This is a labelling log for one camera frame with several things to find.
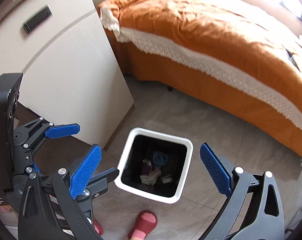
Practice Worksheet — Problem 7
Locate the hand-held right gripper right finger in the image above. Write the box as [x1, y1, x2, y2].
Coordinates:
[200, 142, 285, 240]

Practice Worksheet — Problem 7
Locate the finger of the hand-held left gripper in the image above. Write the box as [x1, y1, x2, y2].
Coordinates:
[76, 168, 119, 203]
[23, 117, 81, 151]

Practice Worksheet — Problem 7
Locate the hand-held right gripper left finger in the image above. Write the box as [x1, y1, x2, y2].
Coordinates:
[18, 144, 104, 240]

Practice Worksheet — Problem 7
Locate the white square trash bin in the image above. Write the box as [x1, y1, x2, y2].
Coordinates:
[114, 127, 193, 204]

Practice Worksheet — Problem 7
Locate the white crumpled paper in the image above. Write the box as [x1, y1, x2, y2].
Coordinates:
[140, 169, 162, 186]

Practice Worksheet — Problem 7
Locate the white cabinet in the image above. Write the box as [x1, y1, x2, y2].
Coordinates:
[0, 0, 135, 153]

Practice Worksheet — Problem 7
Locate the blue crumpled wrapper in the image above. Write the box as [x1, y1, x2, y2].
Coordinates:
[152, 151, 170, 168]

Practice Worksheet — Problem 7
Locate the red slipper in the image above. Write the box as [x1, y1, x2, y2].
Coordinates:
[92, 220, 104, 235]
[127, 210, 158, 240]

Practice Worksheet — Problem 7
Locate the person's foot in pink sock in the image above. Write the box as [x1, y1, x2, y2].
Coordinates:
[131, 212, 155, 240]

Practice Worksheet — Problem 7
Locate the dark flat object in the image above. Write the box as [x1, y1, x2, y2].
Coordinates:
[285, 47, 302, 72]

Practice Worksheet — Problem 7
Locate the orange bedspread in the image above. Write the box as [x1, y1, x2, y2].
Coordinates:
[97, 0, 302, 162]

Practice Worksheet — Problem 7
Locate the dark framed window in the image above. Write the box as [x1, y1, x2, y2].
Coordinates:
[238, 0, 302, 38]

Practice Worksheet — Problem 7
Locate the black cabinet handle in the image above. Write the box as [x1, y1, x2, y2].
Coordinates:
[22, 5, 52, 34]

